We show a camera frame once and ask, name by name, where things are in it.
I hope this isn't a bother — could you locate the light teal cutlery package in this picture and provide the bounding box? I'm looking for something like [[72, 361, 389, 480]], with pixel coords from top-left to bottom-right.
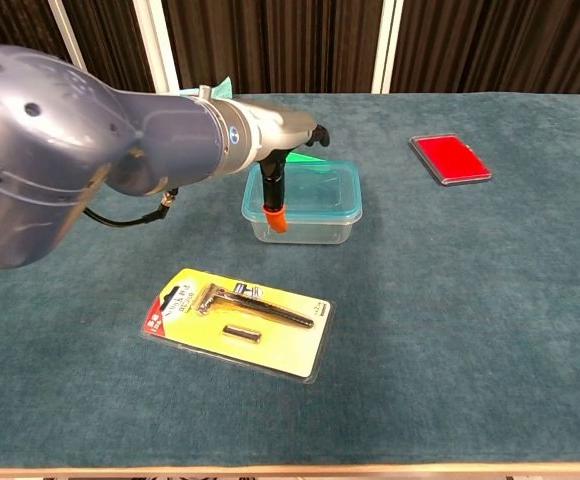
[[178, 75, 234, 100]]

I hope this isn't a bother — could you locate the teal plastic lid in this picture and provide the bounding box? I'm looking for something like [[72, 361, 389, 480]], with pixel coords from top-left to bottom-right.
[[241, 159, 364, 224]]

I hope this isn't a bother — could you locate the teal table cloth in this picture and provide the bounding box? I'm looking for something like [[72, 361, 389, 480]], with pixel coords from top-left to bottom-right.
[[0, 92, 580, 471]]

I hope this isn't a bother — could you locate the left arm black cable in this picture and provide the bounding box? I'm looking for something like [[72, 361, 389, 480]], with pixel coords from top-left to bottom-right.
[[83, 187, 180, 229]]

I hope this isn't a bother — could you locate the red ink pad case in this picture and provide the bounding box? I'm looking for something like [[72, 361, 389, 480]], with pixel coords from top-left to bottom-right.
[[408, 132, 493, 187]]

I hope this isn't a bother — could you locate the thin grey frame post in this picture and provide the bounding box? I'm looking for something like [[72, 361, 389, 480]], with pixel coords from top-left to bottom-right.
[[47, 0, 91, 71]]

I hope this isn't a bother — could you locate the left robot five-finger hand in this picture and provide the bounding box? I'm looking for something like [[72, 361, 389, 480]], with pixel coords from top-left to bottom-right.
[[254, 99, 331, 235]]

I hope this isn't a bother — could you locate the clear plastic container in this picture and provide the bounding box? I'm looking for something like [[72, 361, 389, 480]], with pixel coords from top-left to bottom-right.
[[242, 162, 364, 246]]

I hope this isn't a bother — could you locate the yellow razor blister pack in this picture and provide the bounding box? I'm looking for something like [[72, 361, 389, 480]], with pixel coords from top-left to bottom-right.
[[139, 267, 337, 385]]

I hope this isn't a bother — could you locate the dark pleated curtain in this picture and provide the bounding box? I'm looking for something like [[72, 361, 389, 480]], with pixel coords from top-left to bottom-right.
[[0, 0, 580, 100]]

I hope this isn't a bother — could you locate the white frame post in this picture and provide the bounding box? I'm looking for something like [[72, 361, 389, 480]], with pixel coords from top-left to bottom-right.
[[132, 0, 181, 96], [371, 0, 405, 95]]

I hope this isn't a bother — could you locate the red hand clapper toy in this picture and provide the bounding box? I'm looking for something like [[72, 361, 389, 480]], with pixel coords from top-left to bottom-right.
[[283, 151, 329, 165]]

